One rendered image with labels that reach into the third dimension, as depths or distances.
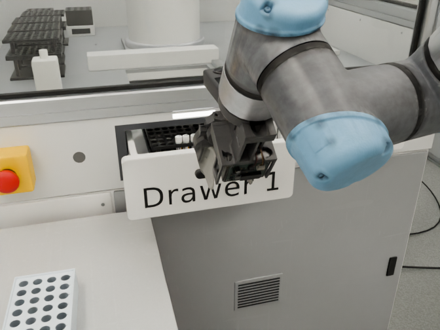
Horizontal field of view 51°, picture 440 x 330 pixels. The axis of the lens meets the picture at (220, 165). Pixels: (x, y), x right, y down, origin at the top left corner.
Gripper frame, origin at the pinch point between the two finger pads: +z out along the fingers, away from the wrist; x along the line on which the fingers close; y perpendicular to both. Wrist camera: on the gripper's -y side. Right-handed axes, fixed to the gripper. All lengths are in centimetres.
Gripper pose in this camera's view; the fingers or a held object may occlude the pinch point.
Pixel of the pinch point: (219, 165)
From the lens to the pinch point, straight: 69.9
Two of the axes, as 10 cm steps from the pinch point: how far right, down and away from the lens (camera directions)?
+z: -1.5, 4.8, 8.7
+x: 9.6, -1.2, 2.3
